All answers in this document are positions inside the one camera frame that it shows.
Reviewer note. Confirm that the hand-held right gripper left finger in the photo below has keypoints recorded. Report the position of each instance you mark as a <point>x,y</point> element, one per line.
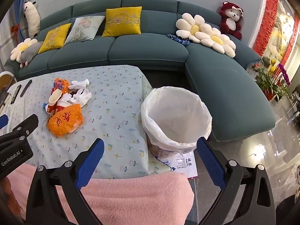
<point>91,164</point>

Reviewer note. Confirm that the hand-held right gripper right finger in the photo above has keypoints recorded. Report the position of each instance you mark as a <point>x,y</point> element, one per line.
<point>211,164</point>

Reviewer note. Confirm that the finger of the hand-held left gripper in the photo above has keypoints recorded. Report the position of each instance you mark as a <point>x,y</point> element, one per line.
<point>23,125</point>
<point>3,121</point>

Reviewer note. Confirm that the orange plastic bag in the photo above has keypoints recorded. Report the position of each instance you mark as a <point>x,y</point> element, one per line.
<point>65,121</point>

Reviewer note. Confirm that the white knit glove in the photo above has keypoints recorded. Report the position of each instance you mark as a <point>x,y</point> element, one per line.
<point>79,83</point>
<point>83,97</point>
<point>67,98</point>

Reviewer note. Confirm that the trash bin with white bag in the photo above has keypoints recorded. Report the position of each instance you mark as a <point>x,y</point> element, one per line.
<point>152,121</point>

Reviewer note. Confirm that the black remote control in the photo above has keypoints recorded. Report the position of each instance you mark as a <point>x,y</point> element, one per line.
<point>25,88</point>
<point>15,95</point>

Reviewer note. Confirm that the red and white paper cup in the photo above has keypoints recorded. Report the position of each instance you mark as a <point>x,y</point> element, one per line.
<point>61,106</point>

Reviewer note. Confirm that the orange snack wrapper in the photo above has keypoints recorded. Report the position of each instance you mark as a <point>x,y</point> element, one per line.
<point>62,84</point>

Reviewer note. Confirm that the pink fleece blanket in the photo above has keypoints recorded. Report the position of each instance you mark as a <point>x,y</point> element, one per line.
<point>140,196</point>

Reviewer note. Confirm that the grey plush toy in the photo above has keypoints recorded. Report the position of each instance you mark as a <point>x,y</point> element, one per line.
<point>30,52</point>

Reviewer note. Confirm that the light blue floral tablecloth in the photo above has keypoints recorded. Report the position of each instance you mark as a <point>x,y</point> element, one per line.
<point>112,93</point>

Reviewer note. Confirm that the small white flower cushion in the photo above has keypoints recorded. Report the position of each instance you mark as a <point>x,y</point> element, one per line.
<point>20,49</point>

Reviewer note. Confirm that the small yellow embroidered pillow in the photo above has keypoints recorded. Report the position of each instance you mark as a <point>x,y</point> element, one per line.
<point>55,38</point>

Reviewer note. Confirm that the red bow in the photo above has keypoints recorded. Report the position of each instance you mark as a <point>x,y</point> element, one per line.
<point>14,29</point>

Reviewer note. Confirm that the green potted plant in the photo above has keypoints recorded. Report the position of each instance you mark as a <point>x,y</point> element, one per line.
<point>267,82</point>

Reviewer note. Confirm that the dark chair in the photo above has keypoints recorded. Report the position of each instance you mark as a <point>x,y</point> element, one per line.
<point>294,105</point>

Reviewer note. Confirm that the long white plush toy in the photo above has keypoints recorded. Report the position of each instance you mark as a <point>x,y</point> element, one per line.
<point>31,16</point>

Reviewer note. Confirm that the light blue floral pillow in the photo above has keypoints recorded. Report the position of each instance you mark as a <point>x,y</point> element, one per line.
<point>84,28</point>

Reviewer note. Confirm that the yellow gourd ornaments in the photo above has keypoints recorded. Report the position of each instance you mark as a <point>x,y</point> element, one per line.
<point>273,66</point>

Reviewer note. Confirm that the purple orchid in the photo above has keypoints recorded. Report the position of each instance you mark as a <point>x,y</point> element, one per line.
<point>284,73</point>

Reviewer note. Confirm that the blue curtain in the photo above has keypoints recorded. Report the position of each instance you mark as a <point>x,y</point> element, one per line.
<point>21,2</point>

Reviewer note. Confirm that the blue patterned cloth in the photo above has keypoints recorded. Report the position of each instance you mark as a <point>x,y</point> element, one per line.
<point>180,39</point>

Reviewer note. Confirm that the teal sectional sofa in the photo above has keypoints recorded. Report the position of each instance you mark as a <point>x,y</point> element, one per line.
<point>152,49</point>

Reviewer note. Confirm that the large yellow embroidered pillow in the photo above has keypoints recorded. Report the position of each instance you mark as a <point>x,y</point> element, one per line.
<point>121,21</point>

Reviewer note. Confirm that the red teddy bear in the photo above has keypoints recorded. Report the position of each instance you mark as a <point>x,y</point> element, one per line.
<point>230,21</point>

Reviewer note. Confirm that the wooden chair with white frame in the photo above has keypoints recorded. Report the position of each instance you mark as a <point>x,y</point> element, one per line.
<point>5,82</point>

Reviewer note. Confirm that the red lattice wall decoration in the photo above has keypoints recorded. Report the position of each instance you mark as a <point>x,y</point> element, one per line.
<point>269,16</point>

